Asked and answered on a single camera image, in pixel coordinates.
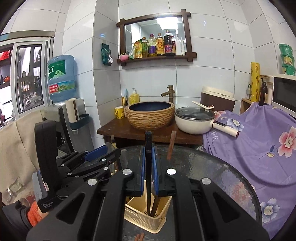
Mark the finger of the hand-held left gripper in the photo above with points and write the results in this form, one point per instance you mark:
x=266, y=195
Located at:
x=94, y=153
x=101, y=165

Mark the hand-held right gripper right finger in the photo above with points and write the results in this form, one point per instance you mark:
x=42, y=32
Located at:
x=155, y=176

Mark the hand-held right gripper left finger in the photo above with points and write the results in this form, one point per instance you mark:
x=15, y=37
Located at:
x=143, y=171

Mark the plain black chopstick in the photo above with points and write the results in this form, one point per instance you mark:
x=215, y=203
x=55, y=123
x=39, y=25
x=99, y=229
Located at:
x=148, y=139

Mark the brown wooden chopstick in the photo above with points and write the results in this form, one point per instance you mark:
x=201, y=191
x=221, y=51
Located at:
x=139, y=237
x=172, y=143

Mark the beige perforated utensil holder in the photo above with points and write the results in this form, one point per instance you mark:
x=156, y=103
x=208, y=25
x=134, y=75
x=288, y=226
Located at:
x=148, y=222

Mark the person's left forearm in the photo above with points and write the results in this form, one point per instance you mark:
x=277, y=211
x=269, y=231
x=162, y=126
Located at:
x=27, y=215

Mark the beige hanging cloth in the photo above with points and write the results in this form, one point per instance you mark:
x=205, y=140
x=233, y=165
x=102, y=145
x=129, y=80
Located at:
x=20, y=150

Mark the grey water dispenser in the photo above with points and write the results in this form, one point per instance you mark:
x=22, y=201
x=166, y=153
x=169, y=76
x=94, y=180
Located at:
x=69, y=129

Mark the dark wooden counter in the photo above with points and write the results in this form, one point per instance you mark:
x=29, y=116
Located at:
x=129, y=135

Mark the paper cup holder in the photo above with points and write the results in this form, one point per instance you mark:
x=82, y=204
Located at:
x=75, y=115

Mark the yellow mug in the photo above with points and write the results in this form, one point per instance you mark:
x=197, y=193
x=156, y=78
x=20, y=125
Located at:
x=119, y=112

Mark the woven pattern wash basin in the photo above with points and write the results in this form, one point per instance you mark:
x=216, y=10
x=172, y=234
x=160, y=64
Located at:
x=149, y=118

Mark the white electric pot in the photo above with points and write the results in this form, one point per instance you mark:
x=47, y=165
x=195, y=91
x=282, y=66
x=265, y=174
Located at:
x=192, y=124

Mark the yellow soap pump bottle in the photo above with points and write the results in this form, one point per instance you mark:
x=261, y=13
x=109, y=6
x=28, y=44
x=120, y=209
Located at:
x=134, y=98

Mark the blue water jug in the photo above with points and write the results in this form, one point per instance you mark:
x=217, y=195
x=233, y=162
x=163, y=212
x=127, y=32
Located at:
x=61, y=78

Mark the sliding glass window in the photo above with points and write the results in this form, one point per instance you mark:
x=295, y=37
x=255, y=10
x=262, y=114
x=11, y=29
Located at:
x=29, y=76

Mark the bronze faucet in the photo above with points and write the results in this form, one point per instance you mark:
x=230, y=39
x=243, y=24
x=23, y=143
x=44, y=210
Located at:
x=170, y=92

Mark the white rice paddle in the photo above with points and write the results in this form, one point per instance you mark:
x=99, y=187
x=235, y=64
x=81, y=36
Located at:
x=203, y=106

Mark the green hanging packet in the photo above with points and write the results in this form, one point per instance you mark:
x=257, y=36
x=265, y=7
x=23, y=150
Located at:
x=106, y=55

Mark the brown white rice cooker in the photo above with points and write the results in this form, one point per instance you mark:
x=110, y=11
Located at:
x=219, y=99

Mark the pink small bowl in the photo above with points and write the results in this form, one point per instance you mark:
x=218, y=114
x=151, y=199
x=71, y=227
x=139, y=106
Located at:
x=124, y=57

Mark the purple floral cloth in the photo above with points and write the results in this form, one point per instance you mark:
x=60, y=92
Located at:
x=261, y=150

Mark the yellow green seasoning packet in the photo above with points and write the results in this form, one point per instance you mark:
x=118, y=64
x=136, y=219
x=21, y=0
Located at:
x=136, y=51

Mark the wooden framed mirror shelf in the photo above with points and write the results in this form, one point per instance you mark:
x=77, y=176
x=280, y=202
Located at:
x=157, y=59

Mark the light wooden box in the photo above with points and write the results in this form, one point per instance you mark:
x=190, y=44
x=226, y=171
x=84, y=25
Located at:
x=245, y=106

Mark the green oil bottle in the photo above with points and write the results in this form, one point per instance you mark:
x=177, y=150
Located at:
x=144, y=48

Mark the purple label bottle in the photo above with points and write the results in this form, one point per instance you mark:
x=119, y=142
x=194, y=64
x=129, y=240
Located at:
x=152, y=47

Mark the amber yellow label bottle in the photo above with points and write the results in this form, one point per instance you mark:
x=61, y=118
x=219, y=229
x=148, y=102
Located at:
x=160, y=46

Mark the dark soy sauce bottle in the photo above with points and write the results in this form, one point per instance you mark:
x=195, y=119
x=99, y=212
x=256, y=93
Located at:
x=169, y=45

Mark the white plastic bottle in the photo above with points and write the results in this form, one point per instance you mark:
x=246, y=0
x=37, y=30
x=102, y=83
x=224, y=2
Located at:
x=178, y=46

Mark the white tube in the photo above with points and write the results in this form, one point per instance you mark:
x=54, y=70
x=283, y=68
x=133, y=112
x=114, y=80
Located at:
x=183, y=47

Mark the brown glass bottle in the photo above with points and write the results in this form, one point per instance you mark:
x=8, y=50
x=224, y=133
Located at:
x=263, y=93

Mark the yellow wrap roll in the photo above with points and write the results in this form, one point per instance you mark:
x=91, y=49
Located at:
x=255, y=81

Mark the white microwave oven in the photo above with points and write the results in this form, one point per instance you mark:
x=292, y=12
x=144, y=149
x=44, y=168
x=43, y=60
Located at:
x=285, y=92

